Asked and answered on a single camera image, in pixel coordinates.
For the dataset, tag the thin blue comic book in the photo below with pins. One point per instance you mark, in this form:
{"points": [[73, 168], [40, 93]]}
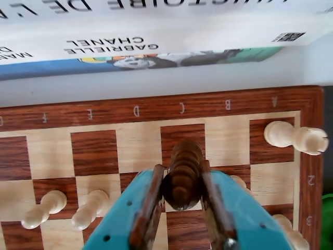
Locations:
{"points": [[52, 69]]}

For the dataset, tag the light wooden chess pawn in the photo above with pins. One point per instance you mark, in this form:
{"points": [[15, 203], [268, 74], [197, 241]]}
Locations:
{"points": [[44, 209], [240, 183], [288, 229], [88, 211]]}

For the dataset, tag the green plastic container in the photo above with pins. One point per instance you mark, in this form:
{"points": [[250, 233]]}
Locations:
{"points": [[328, 224]]}

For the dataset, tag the white Gabrielle Chanel book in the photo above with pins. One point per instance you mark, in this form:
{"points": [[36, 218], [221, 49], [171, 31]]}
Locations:
{"points": [[182, 39]]}

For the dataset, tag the light wooden chess rook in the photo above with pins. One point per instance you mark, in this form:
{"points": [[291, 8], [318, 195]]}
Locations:
{"points": [[286, 135]]}

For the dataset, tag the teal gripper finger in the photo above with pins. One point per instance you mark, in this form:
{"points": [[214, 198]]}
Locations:
{"points": [[117, 226], [249, 226]]}

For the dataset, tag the dark brown chess bishop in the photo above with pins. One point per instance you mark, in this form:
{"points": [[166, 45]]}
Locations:
{"points": [[182, 177]]}

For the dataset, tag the wooden chess board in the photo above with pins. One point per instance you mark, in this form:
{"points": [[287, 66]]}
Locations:
{"points": [[93, 153]]}

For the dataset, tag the white art history book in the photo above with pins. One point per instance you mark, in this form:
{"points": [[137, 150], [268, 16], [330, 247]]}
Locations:
{"points": [[182, 10]]}

